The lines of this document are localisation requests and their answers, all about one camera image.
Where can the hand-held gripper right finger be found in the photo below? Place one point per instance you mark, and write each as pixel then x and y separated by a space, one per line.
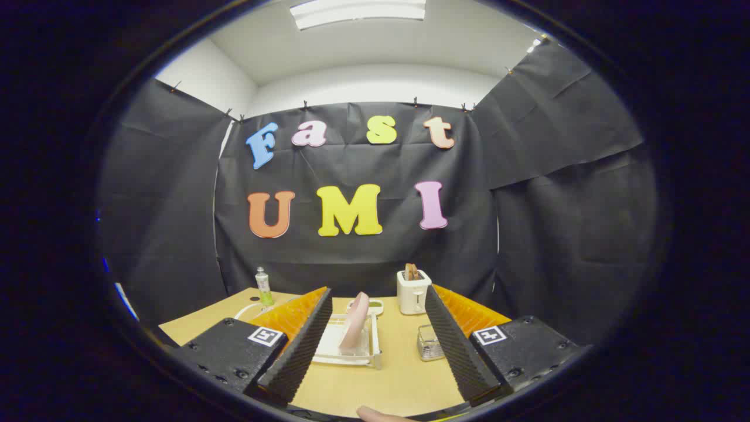
pixel 460 351

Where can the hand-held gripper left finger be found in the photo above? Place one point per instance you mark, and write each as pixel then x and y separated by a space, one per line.
pixel 299 351

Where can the white dish rack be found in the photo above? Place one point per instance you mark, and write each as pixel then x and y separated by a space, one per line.
pixel 328 347

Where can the pink plate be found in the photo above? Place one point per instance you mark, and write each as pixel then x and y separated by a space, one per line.
pixel 355 325

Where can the clear bottle with green label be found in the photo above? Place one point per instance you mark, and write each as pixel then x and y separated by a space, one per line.
pixel 264 290

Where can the cream toaster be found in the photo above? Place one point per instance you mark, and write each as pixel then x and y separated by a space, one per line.
pixel 413 293

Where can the small white divided tray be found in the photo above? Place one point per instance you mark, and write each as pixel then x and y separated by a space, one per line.
pixel 376 306

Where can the brown toast slice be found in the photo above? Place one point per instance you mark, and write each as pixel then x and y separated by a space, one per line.
pixel 412 271

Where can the black backdrop cloth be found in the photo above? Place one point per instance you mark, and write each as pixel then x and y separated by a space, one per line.
pixel 351 258

